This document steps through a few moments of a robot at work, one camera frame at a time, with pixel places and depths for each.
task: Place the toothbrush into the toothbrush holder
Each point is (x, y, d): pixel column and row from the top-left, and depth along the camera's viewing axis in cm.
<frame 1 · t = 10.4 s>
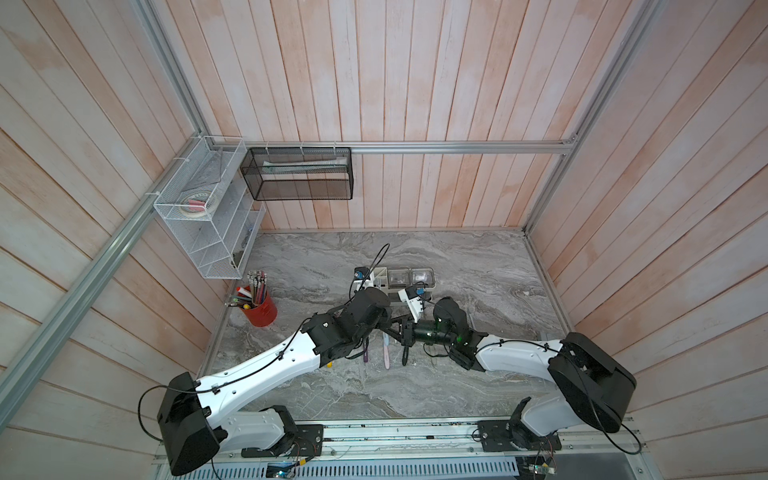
left hand: (383, 306, 76), fingers open
right hand: (380, 327, 78), fingers closed
red pencil cup: (263, 314, 90), point 8 cm above the table
purple toothbrush: (365, 354, 90), on the table
light pink toothbrush: (386, 350, 90), on the table

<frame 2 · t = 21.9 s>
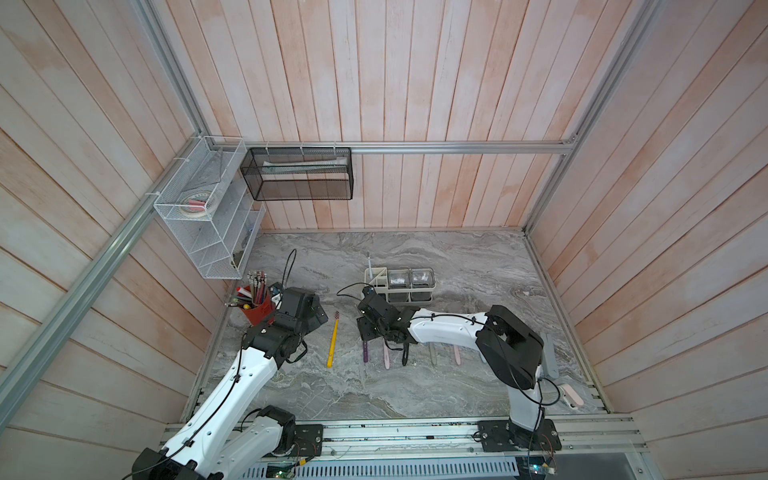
left hand: (306, 319, 80), fingers open
right hand: (364, 323, 92), fingers open
grey flat block: (549, 357, 88), point 2 cm above the table
pink eraser block: (572, 393, 80), point 3 cm above the table
the other named things where they were.

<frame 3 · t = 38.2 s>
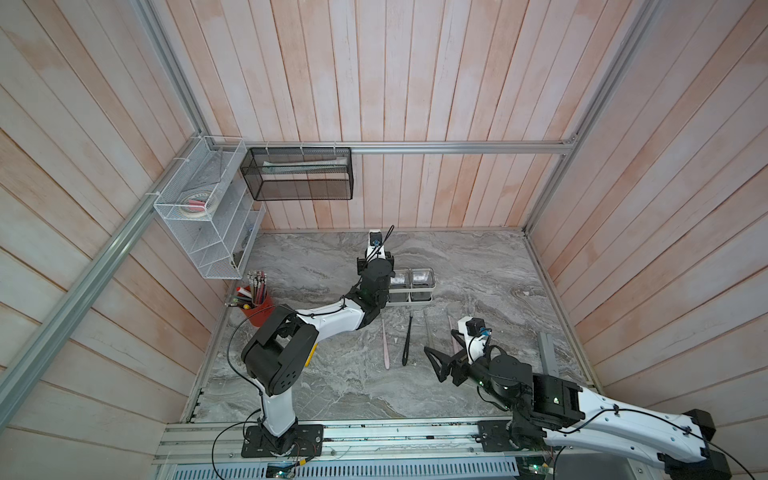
left hand: (375, 245, 87), fingers closed
right hand: (438, 340, 70), fingers open
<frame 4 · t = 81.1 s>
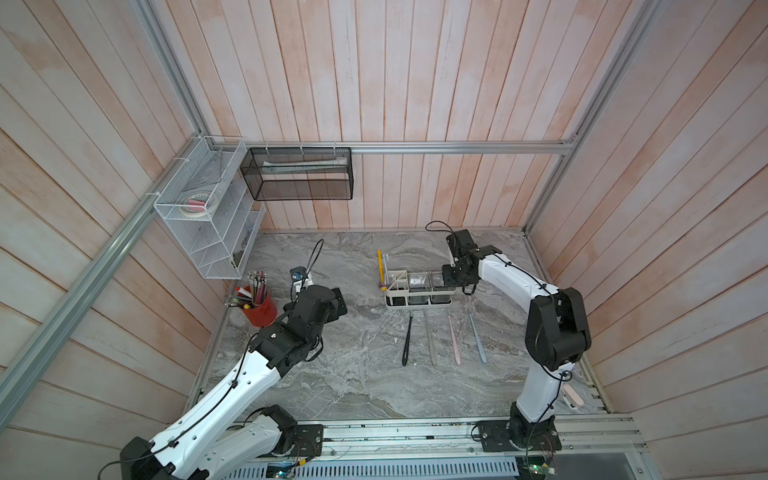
left hand: (324, 299, 76), fingers open
right hand: (451, 277, 96), fingers closed
light blue toothbrush: (482, 350, 90), on the table
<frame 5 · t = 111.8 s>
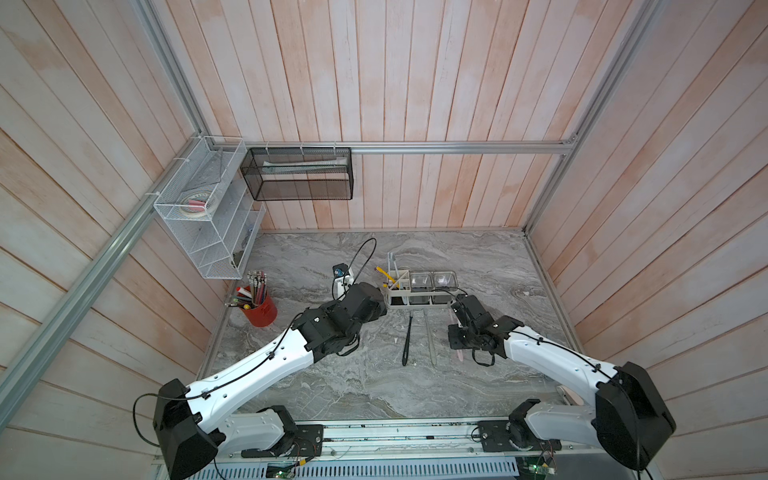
left hand: (365, 302, 76), fingers open
right hand: (453, 333, 88), fingers closed
yellow toothbrush: (378, 268, 92), point 16 cm above the table
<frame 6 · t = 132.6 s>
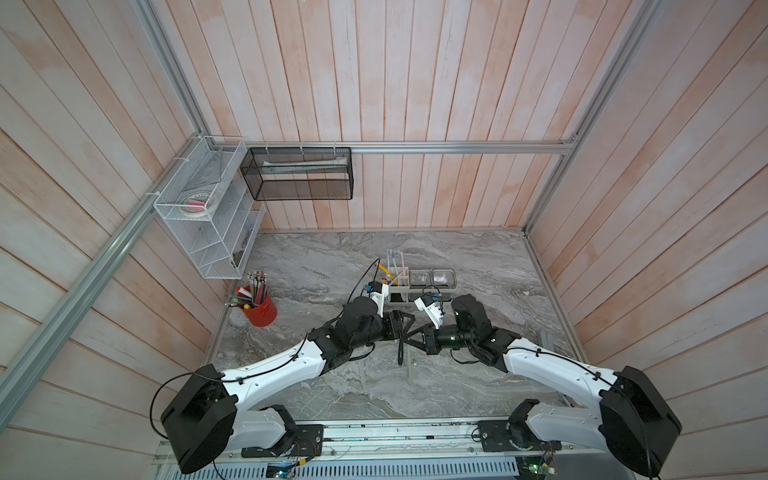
left hand: (408, 324, 77), fingers open
right hand: (405, 338, 77), fingers closed
black toothbrush: (400, 352, 90), on the table
